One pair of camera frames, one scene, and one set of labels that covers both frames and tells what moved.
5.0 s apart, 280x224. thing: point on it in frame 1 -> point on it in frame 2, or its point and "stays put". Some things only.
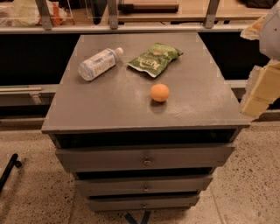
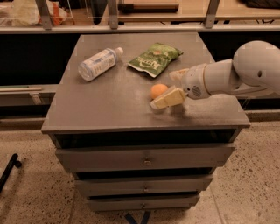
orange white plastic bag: (25, 13) stays put
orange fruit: (159, 92) stays put
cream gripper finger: (263, 89) -> (169, 98)
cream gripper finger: (253, 31) -> (178, 75)
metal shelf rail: (46, 25) stays put
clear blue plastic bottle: (94, 66) stays put
